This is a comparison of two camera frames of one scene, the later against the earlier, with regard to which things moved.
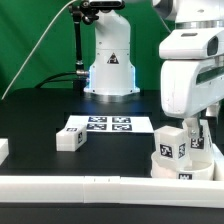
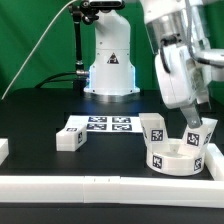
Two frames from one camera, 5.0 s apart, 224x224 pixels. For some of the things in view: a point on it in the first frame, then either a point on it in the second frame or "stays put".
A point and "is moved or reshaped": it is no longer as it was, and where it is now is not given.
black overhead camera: x=103 y=4 stays put
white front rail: x=113 y=190 stays put
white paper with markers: x=107 y=123 stays put
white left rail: x=4 y=149 stays put
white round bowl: x=167 y=167 is moved or reshaped
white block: x=171 y=142 → x=154 y=128
